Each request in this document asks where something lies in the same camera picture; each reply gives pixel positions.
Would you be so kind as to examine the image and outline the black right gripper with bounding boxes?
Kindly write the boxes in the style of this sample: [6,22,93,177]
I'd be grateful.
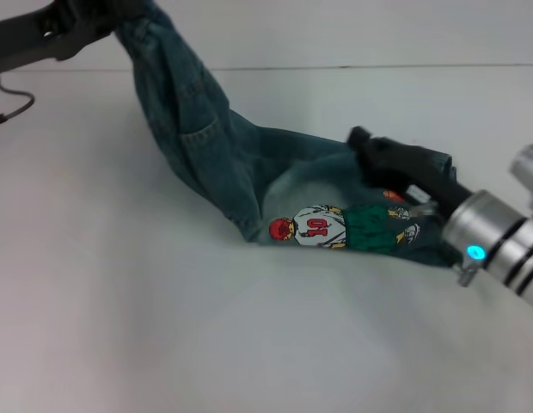
[346,125,475,219]

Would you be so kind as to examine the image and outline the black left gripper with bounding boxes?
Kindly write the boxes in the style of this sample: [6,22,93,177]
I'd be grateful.
[0,0,122,75]

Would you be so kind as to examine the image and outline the blue denim shorts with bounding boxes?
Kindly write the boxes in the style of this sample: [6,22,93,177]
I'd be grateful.
[113,0,459,270]

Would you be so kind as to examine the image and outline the dark thin cable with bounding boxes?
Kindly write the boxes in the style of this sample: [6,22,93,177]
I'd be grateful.
[0,73,36,129]

